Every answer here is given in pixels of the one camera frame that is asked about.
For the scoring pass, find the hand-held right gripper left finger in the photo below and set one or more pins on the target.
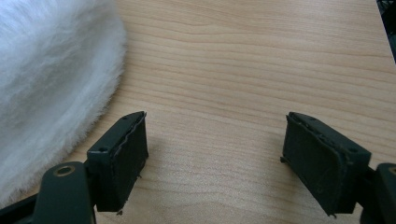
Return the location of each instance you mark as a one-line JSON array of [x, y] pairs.
[[121, 161]]

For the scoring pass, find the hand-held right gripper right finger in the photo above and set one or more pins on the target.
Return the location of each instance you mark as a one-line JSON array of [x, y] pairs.
[[323, 165]]

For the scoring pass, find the white fluffy fur rug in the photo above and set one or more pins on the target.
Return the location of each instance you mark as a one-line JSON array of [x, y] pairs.
[[53, 90]]

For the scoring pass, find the dark metal stand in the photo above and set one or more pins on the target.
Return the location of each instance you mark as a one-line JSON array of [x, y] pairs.
[[389, 21]]

